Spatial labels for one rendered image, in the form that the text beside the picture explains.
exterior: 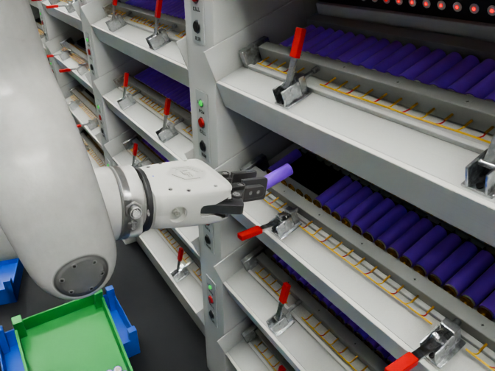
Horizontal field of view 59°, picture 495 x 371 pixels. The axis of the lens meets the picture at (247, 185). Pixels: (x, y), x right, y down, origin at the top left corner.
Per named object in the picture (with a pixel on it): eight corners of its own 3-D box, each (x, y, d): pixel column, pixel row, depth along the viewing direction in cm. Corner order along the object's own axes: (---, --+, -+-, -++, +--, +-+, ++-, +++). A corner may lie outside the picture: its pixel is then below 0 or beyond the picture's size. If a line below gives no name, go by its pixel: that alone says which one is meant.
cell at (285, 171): (284, 167, 64) (248, 188, 62) (286, 160, 62) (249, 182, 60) (292, 177, 63) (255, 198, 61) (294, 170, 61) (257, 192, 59)
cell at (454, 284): (494, 265, 51) (457, 300, 49) (479, 256, 52) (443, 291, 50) (495, 255, 49) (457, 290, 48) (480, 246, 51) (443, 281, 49)
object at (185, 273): (211, 335, 105) (188, 302, 97) (126, 220, 150) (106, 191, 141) (276, 283, 111) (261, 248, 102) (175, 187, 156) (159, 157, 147)
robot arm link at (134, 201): (126, 185, 44) (154, 182, 46) (101, 155, 51) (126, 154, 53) (124, 256, 48) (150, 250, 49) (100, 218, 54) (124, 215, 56)
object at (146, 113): (203, 191, 86) (174, 135, 78) (109, 108, 131) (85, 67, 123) (282, 137, 92) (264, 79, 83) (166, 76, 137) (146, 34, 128)
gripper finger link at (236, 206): (236, 215, 50) (250, 196, 55) (173, 199, 51) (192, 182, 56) (234, 224, 50) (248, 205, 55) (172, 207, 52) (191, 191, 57)
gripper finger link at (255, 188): (235, 191, 53) (279, 185, 57) (222, 180, 56) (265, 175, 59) (232, 214, 55) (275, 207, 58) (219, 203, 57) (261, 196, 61)
